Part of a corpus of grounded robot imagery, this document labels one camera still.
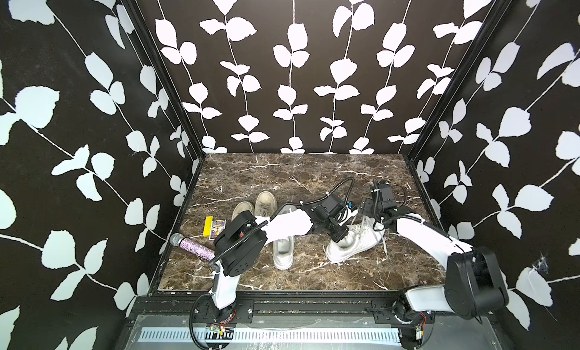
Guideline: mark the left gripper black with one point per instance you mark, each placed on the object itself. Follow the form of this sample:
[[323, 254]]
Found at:
[[343, 231]]

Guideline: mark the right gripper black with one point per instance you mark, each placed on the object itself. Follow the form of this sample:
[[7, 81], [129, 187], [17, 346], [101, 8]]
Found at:
[[366, 203]]

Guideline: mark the white sneaker one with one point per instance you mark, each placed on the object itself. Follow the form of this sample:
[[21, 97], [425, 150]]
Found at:
[[360, 238], [283, 253]]

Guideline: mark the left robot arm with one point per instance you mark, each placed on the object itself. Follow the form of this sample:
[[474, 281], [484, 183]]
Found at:
[[238, 246]]

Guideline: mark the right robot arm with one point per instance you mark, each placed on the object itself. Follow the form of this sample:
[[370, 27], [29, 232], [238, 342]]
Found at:
[[473, 283]]

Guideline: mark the beige sneaker right one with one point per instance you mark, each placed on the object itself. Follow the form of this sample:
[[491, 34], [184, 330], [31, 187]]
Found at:
[[265, 205]]

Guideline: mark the beige sneaker one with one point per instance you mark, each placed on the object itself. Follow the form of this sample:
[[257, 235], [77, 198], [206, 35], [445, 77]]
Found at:
[[265, 205], [241, 207]]

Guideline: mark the beige sneaker left one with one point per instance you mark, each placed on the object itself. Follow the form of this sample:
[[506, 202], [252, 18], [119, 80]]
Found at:
[[241, 207]]

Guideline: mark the small printed card pack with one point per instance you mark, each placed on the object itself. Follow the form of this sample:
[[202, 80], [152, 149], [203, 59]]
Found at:
[[217, 227]]

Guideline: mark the yellow small box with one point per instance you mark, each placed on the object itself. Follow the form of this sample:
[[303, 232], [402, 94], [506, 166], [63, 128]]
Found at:
[[207, 226]]

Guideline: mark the white slotted cable duct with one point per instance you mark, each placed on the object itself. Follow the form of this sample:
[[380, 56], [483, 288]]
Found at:
[[373, 336]]

